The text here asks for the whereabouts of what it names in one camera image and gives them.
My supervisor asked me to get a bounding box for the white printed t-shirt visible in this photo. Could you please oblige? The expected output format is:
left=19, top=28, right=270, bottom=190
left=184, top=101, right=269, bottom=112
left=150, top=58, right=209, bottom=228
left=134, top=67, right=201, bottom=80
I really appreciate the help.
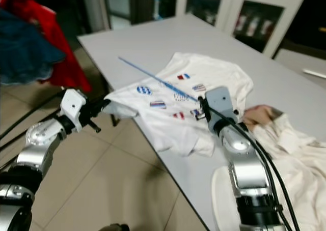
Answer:
left=104, top=52, right=255, bottom=158

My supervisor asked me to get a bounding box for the blue plastic hanger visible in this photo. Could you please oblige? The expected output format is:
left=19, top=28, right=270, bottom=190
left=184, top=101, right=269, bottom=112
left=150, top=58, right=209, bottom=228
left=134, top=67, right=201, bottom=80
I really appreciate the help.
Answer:
left=118, top=56, right=199, bottom=102

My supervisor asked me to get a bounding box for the white collared blouse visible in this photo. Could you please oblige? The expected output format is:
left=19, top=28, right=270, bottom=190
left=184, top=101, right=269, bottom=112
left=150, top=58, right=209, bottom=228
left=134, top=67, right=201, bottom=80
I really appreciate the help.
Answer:
left=211, top=105, right=326, bottom=231

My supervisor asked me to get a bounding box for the red polo shirt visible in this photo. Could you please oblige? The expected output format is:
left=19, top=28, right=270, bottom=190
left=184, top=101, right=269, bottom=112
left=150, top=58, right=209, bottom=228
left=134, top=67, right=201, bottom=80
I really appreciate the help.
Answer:
left=0, top=0, right=92, bottom=93

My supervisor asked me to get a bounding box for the blue denim skirt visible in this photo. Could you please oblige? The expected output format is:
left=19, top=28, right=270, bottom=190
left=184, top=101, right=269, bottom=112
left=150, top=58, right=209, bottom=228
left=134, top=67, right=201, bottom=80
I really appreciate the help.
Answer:
left=0, top=10, right=64, bottom=86

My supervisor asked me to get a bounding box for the white glass door cabinet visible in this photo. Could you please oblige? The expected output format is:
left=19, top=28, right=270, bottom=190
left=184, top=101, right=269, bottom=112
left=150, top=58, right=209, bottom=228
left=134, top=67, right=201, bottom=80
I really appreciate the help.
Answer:
left=176, top=0, right=309, bottom=56

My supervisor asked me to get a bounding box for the white low drawer cabinet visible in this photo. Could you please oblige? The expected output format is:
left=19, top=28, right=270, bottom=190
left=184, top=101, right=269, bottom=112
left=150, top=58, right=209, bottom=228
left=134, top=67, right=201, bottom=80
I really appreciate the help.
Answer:
left=275, top=48, right=326, bottom=89

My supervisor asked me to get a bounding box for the dark robot foot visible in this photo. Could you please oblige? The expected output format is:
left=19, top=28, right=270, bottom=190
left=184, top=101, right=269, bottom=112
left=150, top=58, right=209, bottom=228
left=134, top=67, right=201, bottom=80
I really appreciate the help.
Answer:
left=99, top=223, right=130, bottom=231

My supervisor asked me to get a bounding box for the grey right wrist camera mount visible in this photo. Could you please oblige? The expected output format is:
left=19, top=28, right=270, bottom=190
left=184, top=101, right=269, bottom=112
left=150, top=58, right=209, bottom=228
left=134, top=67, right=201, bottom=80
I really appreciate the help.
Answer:
left=206, top=86, right=235, bottom=125

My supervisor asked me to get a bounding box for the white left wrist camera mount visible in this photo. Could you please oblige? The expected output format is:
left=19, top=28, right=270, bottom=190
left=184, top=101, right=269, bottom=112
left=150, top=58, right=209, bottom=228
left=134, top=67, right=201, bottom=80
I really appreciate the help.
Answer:
left=60, top=89, right=88, bottom=127

